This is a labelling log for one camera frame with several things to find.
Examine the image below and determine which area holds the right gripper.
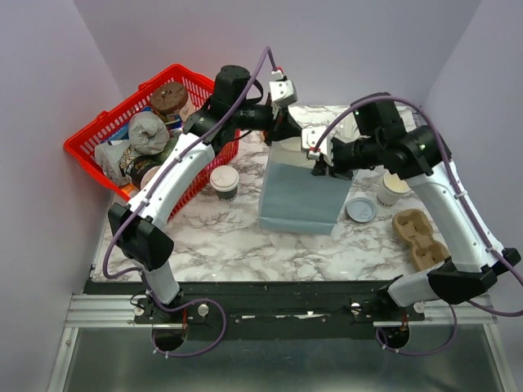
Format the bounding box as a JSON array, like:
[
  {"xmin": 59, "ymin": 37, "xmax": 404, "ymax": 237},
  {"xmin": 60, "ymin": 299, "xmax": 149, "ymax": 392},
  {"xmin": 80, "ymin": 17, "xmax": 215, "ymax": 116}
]
[{"xmin": 311, "ymin": 135, "xmax": 382, "ymax": 181}]

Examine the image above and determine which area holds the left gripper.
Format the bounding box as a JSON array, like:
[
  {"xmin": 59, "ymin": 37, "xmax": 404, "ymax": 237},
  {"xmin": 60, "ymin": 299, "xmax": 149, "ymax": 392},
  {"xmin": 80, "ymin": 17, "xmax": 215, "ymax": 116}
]
[{"xmin": 232, "ymin": 102, "xmax": 303, "ymax": 147}]

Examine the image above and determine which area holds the white paper bag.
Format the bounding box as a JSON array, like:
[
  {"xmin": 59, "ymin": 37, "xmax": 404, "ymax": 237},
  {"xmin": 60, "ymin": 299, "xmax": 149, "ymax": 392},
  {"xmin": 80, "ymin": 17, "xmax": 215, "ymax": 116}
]
[{"xmin": 258, "ymin": 138, "xmax": 354, "ymax": 235}]

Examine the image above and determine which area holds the white coffee cup lid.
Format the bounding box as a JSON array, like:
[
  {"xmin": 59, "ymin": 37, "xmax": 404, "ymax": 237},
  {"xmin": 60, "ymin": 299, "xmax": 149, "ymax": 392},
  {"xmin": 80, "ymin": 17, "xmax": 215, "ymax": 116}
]
[{"xmin": 209, "ymin": 165, "xmax": 239, "ymax": 192}]

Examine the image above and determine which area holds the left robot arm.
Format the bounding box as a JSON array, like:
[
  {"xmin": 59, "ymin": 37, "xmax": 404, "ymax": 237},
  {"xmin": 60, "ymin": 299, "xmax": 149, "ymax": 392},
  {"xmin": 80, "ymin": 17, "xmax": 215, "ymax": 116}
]
[{"xmin": 108, "ymin": 65, "xmax": 301, "ymax": 323}]

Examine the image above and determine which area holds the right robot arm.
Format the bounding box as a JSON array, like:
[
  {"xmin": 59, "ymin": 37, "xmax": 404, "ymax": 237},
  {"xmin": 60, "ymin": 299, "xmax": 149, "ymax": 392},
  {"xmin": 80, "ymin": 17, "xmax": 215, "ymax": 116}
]
[{"xmin": 302, "ymin": 93, "xmax": 522, "ymax": 320}]

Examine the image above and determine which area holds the brown cardboard cup carrier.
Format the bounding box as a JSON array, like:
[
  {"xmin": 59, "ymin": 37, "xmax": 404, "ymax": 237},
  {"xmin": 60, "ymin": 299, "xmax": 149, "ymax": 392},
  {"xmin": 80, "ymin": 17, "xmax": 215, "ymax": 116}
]
[{"xmin": 391, "ymin": 209, "xmax": 450, "ymax": 271}]

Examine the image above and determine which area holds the brown round lid container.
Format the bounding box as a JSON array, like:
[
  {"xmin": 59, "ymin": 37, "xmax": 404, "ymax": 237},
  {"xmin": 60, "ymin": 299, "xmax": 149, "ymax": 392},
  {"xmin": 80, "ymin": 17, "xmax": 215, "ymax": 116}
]
[{"xmin": 150, "ymin": 82, "xmax": 189, "ymax": 117}]

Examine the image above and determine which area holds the grey crumpled paper bag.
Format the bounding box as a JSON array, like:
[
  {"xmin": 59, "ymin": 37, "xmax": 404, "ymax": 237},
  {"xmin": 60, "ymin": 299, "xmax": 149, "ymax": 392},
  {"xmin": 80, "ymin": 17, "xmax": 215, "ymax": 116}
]
[{"xmin": 127, "ymin": 111, "xmax": 170, "ymax": 155}]

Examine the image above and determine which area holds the black labelled tub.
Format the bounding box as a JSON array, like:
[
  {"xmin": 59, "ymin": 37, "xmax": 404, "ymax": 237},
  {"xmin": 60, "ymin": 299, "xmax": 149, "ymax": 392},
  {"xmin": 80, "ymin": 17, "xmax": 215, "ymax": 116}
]
[{"xmin": 126, "ymin": 156, "xmax": 161, "ymax": 189}]

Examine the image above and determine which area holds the white printed plastic bag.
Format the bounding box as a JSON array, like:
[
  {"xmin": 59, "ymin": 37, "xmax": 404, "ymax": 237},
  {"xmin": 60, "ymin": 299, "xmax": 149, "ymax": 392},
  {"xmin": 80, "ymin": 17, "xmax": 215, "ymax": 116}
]
[{"xmin": 94, "ymin": 140, "xmax": 141, "ymax": 186}]

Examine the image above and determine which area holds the red plastic shopping basket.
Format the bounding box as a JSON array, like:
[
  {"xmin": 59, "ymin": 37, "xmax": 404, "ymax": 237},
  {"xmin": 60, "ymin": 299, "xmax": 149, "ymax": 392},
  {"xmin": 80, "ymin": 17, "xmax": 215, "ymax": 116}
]
[{"xmin": 63, "ymin": 63, "xmax": 247, "ymax": 220}]

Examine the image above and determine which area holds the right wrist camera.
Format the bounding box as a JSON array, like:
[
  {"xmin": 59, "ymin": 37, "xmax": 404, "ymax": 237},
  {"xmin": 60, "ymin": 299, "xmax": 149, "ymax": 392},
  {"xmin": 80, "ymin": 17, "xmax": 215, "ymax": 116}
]
[{"xmin": 301, "ymin": 127, "xmax": 333, "ymax": 165}]

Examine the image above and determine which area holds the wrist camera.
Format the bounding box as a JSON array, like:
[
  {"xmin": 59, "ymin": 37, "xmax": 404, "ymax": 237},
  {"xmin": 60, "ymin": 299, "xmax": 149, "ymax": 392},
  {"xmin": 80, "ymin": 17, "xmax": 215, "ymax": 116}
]
[
  {"xmin": 269, "ymin": 68, "xmax": 297, "ymax": 117},
  {"xmin": 301, "ymin": 127, "xmax": 333, "ymax": 165}
]

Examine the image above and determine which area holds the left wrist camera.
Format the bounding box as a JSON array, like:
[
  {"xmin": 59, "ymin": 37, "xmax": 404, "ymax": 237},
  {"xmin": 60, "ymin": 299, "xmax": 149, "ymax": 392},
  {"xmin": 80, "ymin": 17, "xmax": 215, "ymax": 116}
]
[{"xmin": 269, "ymin": 68, "xmax": 297, "ymax": 117}]

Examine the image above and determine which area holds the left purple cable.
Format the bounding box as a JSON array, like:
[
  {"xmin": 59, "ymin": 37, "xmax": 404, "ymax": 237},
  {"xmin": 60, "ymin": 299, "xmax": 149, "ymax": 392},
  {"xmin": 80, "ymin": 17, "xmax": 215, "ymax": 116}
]
[{"xmin": 101, "ymin": 45, "xmax": 283, "ymax": 359}]

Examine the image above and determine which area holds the black mounting rail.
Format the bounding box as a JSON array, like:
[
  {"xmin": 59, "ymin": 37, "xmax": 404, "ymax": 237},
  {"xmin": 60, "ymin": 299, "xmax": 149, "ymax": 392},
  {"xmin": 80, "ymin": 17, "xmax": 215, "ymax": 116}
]
[{"xmin": 134, "ymin": 279, "xmax": 477, "ymax": 341}]

